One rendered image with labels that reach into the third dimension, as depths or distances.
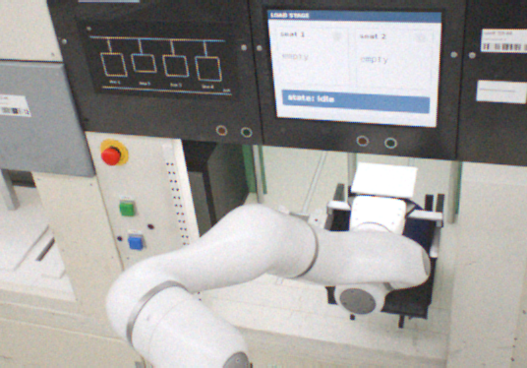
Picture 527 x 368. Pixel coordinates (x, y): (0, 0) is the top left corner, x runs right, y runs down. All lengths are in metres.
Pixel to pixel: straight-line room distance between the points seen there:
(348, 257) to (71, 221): 0.79
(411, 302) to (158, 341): 0.75
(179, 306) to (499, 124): 0.63
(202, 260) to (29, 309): 1.17
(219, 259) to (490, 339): 0.74
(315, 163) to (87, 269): 0.81
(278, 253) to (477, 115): 0.46
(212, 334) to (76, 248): 0.92
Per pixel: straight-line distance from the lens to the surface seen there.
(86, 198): 1.60
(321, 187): 2.07
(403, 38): 1.15
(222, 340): 0.85
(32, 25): 1.40
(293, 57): 1.20
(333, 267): 1.07
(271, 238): 0.91
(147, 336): 0.89
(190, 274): 0.92
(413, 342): 1.66
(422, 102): 1.20
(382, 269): 1.12
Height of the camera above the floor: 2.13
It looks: 33 degrees down
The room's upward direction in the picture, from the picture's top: 8 degrees counter-clockwise
